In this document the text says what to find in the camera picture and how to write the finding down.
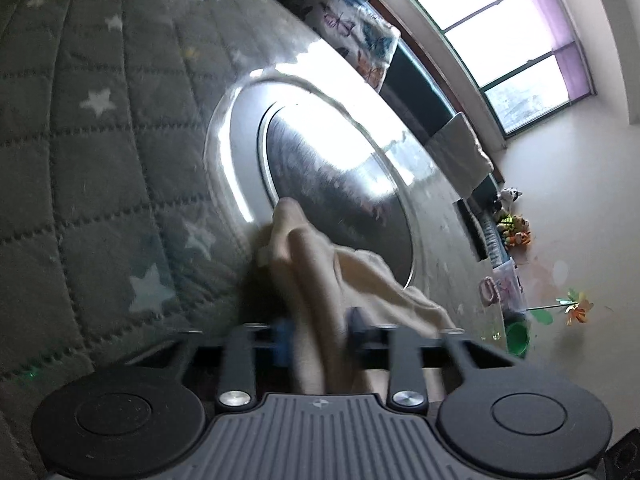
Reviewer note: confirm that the clear plastic box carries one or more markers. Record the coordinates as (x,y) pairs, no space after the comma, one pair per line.
(507,285)

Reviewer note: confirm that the grey quilted star tablecloth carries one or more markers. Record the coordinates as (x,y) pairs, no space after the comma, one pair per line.
(100,170)

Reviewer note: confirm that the butterfly print pillow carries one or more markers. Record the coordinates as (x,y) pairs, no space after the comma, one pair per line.
(352,25)

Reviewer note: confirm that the orange green plush toy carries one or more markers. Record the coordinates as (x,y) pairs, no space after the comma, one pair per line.
(515,230)

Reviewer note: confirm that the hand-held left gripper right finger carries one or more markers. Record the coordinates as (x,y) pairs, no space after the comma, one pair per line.
(356,329)

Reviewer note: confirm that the black white plush toy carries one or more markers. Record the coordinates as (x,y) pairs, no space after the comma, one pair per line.
(509,199)

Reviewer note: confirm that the grey folded cloth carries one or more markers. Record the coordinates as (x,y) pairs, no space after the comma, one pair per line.
(460,155)

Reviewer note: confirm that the green cup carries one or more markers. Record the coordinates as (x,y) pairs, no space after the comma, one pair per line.
(517,340)

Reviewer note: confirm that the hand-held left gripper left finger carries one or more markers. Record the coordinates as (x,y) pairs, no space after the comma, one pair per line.
(284,342)

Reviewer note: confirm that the window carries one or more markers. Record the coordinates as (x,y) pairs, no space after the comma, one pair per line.
(505,35)

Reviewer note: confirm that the artificial flower stem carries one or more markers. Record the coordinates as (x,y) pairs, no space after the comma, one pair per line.
(577,310)

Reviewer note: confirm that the purple curtain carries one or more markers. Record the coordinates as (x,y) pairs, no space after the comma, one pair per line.
(557,10)

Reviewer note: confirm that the cream knit garment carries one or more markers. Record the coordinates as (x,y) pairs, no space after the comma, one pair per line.
(320,280)

